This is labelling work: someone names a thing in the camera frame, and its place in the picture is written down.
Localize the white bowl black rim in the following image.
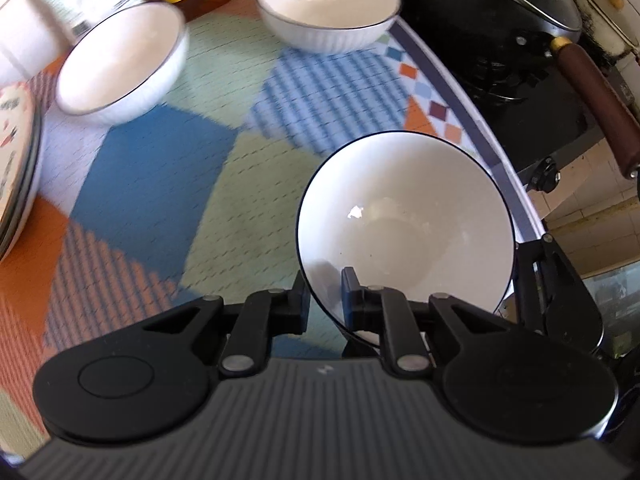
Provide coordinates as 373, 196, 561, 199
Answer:
295, 131, 515, 330

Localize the pink rabbit carrot plate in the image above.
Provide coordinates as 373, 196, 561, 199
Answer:
0, 82, 35, 219

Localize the colourful patchwork table mat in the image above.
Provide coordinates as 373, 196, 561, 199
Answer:
1, 12, 542, 456

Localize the black gas stove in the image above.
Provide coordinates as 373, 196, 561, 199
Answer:
401, 0, 608, 193

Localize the teal patterned plate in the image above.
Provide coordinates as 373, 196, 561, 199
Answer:
1, 105, 42, 259

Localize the cream enamel pot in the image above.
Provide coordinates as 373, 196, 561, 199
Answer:
574, 0, 639, 63

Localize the white ribbed bowl large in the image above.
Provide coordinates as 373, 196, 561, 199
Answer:
55, 2, 189, 126

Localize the black wok with lid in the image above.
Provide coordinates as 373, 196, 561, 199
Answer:
512, 0, 639, 180

